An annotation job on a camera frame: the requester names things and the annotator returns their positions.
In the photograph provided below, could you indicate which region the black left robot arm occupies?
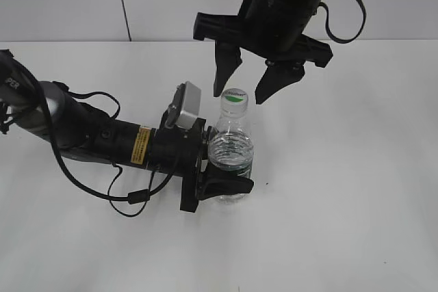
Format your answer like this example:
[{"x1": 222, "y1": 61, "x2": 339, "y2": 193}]
[{"x1": 1, "y1": 49, "x2": 254, "y2": 213}]

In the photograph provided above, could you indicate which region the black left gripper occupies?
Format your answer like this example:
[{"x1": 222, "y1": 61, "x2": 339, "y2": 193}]
[{"x1": 146, "y1": 118, "x2": 254, "y2": 213}]

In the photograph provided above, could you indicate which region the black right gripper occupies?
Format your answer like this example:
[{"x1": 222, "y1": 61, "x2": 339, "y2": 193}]
[{"x1": 193, "y1": 0, "x2": 333, "y2": 104}]

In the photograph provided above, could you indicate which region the clear Cestbon water bottle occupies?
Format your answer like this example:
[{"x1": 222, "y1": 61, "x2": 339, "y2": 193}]
[{"x1": 207, "y1": 109, "x2": 256, "y2": 204}]

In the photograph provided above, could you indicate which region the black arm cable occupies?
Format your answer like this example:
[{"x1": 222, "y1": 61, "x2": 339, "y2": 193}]
[
  {"x1": 320, "y1": 0, "x2": 366, "y2": 44},
  {"x1": 0, "y1": 51, "x2": 175, "y2": 217}
]

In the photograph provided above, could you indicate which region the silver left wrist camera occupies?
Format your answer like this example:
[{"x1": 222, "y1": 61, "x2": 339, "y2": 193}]
[{"x1": 164, "y1": 81, "x2": 201, "y2": 130}]

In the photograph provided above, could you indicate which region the white green bottle cap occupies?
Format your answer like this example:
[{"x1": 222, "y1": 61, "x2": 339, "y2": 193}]
[{"x1": 220, "y1": 88, "x2": 248, "y2": 117}]

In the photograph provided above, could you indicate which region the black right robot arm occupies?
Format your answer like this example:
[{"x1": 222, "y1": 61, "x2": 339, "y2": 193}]
[{"x1": 193, "y1": 0, "x2": 333, "y2": 105}]

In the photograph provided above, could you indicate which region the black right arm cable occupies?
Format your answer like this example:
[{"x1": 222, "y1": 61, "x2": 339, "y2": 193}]
[{"x1": 320, "y1": 0, "x2": 366, "y2": 44}]

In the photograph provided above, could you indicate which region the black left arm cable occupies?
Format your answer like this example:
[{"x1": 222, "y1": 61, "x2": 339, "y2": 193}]
[{"x1": 0, "y1": 51, "x2": 175, "y2": 217}]

